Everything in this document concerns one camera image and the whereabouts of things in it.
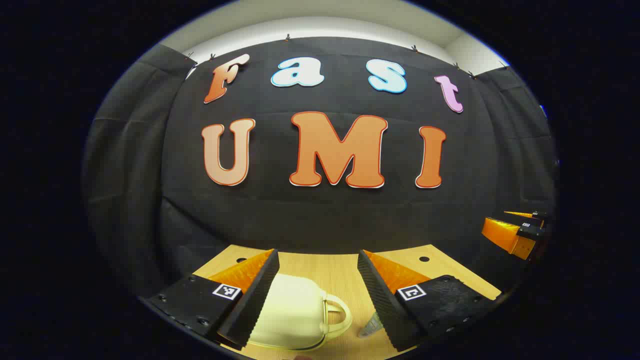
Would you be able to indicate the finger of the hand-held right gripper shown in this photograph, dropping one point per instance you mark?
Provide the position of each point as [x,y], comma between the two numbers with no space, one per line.
[500,234]
[535,215]

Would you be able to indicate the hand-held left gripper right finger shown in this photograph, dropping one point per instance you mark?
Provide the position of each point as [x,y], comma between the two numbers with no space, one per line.
[380,300]

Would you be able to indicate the white tube with green cap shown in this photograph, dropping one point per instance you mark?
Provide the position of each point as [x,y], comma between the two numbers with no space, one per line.
[372,327]

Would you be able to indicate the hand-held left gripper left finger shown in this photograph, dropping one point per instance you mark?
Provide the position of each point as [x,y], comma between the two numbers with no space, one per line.
[255,300]

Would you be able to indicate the cream suitcase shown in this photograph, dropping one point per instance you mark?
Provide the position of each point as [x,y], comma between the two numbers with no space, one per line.
[295,310]

